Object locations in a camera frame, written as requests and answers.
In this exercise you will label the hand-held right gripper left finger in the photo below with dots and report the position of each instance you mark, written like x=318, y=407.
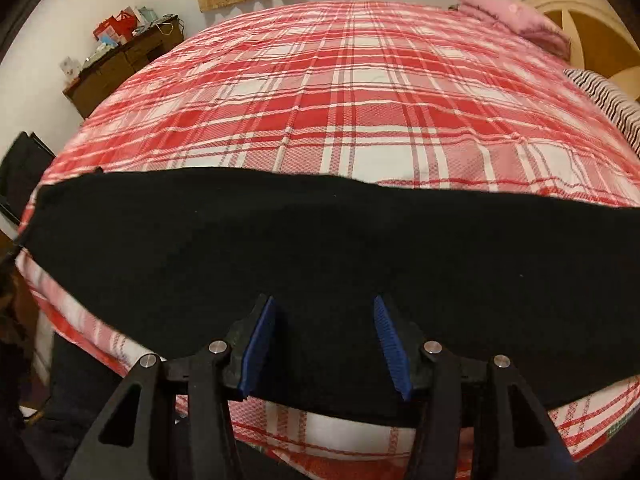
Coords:
x=260, y=345

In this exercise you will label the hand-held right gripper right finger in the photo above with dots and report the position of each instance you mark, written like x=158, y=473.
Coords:
x=390, y=345

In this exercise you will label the black pants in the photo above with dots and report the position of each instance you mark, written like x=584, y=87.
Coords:
x=320, y=240

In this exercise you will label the red plaid bed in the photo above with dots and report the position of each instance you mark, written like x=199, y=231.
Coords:
x=350, y=110

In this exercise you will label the black folding chair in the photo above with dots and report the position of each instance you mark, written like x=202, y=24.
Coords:
x=22, y=175

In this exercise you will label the brown wooden desk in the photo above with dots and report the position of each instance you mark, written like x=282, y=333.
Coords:
x=125, y=60

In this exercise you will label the striped pillow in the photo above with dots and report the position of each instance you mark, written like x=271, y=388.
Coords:
x=610, y=95

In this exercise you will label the white teal paper bag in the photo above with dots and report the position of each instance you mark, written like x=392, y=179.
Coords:
x=145, y=16

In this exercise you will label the pink folded quilt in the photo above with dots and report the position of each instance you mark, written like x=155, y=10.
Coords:
x=510, y=17

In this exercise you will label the red gift bag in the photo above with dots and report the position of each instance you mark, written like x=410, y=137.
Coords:
x=116, y=24

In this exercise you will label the cream wooden headboard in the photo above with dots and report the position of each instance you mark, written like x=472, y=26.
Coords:
x=590, y=25

